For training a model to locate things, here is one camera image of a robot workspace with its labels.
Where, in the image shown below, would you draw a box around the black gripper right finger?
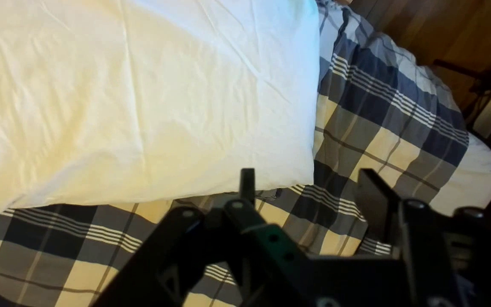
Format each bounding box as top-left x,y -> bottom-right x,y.
351,168 -> 491,307

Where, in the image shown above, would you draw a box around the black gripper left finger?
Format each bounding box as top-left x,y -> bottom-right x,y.
90,166 -> 317,307

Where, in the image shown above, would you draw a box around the large checked pillow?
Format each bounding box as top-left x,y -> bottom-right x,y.
0,2 -> 472,307

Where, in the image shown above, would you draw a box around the white pillow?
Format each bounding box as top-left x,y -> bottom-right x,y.
0,0 -> 322,226

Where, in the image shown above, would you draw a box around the white bed sheet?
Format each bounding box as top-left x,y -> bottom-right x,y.
428,147 -> 491,219

